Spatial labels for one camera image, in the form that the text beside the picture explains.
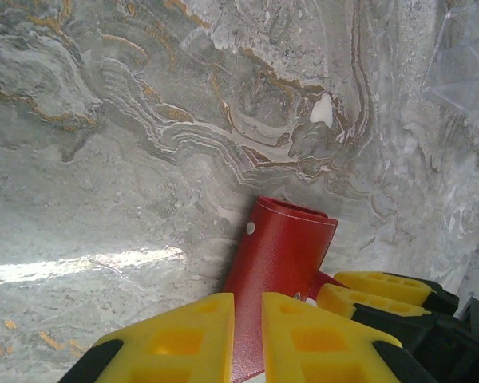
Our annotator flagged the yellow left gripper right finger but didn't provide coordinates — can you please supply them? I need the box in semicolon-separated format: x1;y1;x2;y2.
261;291;438;383

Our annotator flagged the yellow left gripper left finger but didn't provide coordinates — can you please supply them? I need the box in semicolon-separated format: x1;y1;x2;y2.
59;292;236;383

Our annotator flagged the red leather card holder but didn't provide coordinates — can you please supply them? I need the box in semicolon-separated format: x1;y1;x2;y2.
222;195;349;382

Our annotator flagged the clear acrylic card stand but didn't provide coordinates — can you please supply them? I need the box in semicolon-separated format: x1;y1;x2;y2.
421;2;479;117

